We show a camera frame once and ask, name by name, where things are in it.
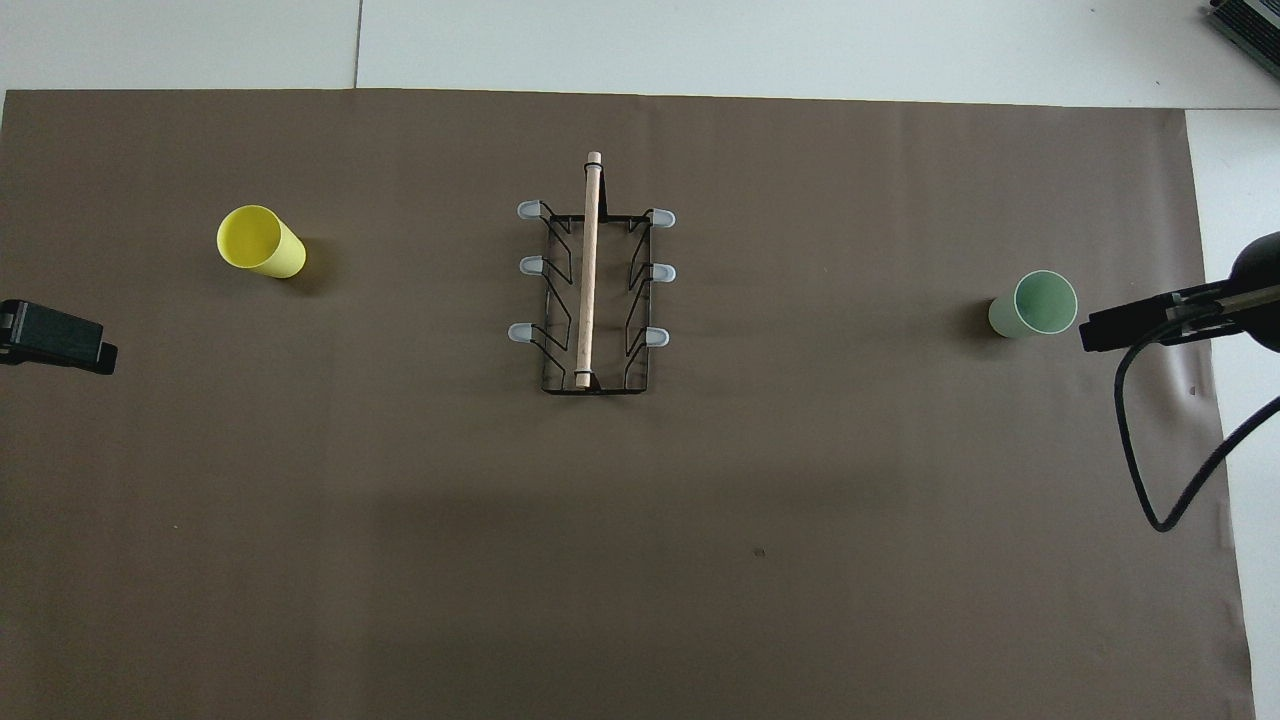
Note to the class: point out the brown paper table mat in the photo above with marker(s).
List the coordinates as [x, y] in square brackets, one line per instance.
[400, 500]

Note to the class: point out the pale green plastic cup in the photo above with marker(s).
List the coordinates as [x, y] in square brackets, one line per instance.
[1040, 303]

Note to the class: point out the grey ribbed device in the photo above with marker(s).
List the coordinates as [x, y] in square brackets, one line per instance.
[1250, 20]

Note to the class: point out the yellow plastic cup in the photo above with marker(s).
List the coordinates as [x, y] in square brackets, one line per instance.
[258, 243]

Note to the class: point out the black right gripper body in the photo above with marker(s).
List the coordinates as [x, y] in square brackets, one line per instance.
[1262, 262]

